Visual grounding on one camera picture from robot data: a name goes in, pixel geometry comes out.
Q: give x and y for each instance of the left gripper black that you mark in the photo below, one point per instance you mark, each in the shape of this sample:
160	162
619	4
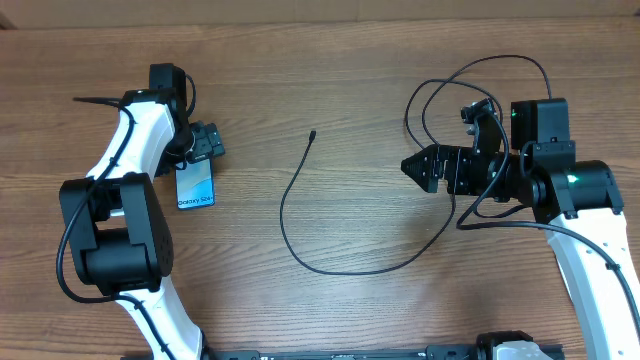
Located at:
207	142

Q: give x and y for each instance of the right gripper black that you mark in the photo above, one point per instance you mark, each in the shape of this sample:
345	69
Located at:
456	158

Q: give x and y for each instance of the Samsung Galaxy smartphone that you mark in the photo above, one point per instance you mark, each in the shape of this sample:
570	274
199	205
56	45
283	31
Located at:
195	186

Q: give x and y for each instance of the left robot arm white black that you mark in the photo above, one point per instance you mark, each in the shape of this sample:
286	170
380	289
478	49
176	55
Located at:
117	246

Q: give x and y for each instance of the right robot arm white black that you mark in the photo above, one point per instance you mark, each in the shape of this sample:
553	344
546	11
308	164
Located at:
576	203

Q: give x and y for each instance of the cardboard board backdrop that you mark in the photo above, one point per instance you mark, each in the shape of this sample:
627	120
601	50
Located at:
55	14

